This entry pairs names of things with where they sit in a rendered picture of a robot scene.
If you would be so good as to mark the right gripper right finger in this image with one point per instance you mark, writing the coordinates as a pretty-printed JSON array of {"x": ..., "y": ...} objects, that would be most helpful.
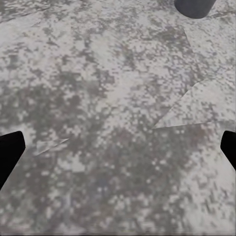
[{"x": 228, "y": 146}]

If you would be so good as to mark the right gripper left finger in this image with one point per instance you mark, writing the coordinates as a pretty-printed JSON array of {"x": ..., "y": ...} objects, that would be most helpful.
[{"x": 12, "y": 147}]

